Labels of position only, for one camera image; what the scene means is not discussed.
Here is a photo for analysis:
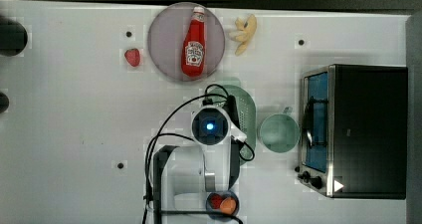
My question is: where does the blue small bowl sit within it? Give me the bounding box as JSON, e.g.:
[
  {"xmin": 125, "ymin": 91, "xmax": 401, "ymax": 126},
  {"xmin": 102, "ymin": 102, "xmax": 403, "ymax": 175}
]
[{"xmin": 206, "ymin": 191, "xmax": 240, "ymax": 222}]

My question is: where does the red ketchup bottle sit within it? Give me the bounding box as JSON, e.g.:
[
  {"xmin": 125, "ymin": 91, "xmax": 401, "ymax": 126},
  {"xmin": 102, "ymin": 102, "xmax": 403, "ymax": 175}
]
[{"xmin": 181, "ymin": 6, "xmax": 206, "ymax": 78}]

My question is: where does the orange fruit toy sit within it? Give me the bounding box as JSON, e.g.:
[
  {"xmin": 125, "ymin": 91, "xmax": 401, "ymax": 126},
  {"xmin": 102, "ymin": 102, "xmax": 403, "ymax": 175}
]
[{"xmin": 220, "ymin": 197, "xmax": 237, "ymax": 215}]

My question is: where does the mint green cup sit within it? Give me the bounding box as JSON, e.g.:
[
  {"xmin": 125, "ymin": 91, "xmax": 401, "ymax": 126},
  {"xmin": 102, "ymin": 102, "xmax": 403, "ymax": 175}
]
[{"xmin": 259, "ymin": 107, "xmax": 300, "ymax": 153}]

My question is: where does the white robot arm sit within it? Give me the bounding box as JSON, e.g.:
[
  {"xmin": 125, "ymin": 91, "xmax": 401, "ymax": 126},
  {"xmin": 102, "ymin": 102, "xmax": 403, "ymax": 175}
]
[{"xmin": 144, "ymin": 94, "xmax": 247, "ymax": 224}]

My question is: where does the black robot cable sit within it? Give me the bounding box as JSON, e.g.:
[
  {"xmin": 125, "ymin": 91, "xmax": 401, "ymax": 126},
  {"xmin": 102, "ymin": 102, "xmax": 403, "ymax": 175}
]
[{"xmin": 141, "ymin": 84, "xmax": 256, "ymax": 224}]

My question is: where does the yellow peeled banana toy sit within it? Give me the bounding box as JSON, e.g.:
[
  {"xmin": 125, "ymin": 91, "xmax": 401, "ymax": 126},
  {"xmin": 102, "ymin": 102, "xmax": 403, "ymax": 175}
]
[{"xmin": 229, "ymin": 14, "xmax": 258, "ymax": 56}]

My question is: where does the black silver toaster oven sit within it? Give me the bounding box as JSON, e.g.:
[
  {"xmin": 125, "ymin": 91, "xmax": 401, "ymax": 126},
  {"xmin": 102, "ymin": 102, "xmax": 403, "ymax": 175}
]
[{"xmin": 295, "ymin": 64, "xmax": 408, "ymax": 199}]

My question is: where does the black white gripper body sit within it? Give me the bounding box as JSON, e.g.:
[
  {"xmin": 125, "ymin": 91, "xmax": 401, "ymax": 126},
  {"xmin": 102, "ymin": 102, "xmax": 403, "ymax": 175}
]
[{"xmin": 202, "ymin": 96, "xmax": 240, "ymax": 127}]

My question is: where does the red strawberry toy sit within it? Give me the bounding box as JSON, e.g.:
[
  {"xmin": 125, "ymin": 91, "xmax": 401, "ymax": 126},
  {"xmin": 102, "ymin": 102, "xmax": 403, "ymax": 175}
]
[{"xmin": 124, "ymin": 49, "xmax": 140, "ymax": 67}]

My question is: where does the black round pot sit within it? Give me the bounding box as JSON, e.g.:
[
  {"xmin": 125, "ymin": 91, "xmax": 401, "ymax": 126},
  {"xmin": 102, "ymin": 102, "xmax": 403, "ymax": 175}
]
[{"xmin": 0, "ymin": 16, "xmax": 28, "ymax": 57}]

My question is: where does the grey round plate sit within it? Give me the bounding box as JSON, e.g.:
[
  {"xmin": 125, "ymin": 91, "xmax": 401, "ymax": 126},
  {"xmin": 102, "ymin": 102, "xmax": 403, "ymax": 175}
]
[{"xmin": 147, "ymin": 2, "xmax": 225, "ymax": 82}]

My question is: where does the red fruit toy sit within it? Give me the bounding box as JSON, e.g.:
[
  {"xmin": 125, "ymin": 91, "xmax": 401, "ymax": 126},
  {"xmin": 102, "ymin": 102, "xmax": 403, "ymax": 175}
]
[{"xmin": 210, "ymin": 193, "xmax": 223, "ymax": 209}]

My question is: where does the mint green oval strainer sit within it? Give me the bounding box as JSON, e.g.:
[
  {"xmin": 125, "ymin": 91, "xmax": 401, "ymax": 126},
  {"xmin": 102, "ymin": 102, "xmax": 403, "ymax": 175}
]
[{"xmin": 206, "ymin": 77, "xmax": 257, "ymax": 159}]

